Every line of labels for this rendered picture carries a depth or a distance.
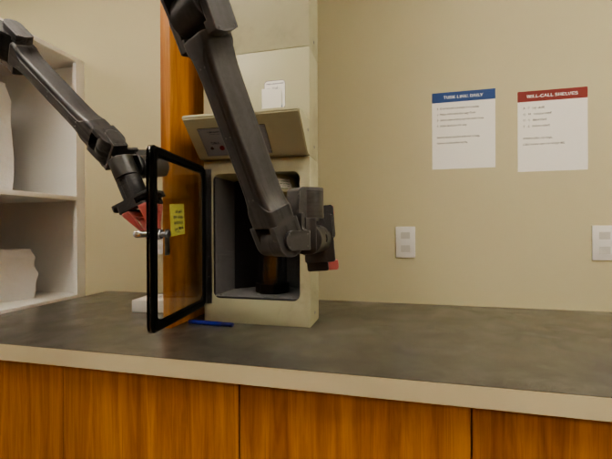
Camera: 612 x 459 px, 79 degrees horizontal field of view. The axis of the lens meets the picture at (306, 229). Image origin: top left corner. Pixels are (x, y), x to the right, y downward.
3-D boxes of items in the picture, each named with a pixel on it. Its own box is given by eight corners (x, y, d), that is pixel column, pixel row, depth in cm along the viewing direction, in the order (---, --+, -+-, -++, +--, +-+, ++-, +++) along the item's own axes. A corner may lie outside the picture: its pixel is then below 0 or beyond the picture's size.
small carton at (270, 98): (263, 117, 101) (263, 96, 100) (282, 117, 100) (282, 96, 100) (261, 112, 96) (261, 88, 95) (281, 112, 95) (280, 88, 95)
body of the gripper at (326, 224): (332, 213, 80) (326, 211, 73) (336, 260, 80) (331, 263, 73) (303, 216, 82) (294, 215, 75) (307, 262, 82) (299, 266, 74)
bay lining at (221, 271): (246, 283, 132) (246, 184, 132) (318, 286, 126) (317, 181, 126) (213, 295, 109) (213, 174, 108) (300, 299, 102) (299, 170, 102)
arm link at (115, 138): (94, 156, 92) (102, 128, 87) (137, 153, 101) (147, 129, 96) (117, 191, 89) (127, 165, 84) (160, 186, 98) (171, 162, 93)
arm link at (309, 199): (256, 249, 68) (287, 251, 62) (255, 188, 68) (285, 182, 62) (303, 247, 77) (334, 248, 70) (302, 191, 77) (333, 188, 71)
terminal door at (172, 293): (205, 305, 107) (205, 167, 107) (150, 335, 77) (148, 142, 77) (202, 305, 108) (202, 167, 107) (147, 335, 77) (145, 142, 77)
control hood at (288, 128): (202, 161, 109) (202, 127, 109) (311, 155, 101) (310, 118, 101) (180, 153, 98) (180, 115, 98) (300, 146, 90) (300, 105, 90)
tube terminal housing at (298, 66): (239, 304, 134) (238, 89, 133) (327, 308, 126) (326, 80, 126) (203, 321, 109) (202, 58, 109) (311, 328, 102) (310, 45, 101)
